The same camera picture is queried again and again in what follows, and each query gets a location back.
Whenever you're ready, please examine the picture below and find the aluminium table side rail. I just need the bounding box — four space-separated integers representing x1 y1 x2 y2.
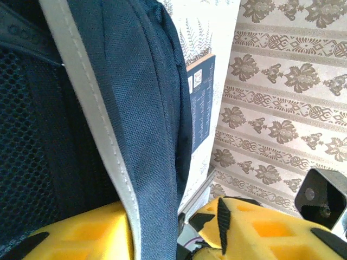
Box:
177 167 217 218

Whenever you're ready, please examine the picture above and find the navy book with white text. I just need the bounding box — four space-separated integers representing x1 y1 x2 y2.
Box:
186 53 217 155

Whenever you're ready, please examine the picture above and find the navy blue student backpack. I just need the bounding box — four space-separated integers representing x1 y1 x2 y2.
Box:
0 0 194 260

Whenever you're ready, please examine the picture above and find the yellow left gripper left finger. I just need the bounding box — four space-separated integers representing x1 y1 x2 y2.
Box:
23 201 136 260

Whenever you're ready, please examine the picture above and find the floral white tablecloth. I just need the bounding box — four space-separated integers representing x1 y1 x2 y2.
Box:
159 0 240 215

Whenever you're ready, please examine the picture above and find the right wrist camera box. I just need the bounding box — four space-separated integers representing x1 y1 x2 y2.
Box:
293 167 347 231

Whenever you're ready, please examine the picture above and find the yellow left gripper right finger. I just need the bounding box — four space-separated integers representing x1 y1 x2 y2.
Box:
189 196 347 260

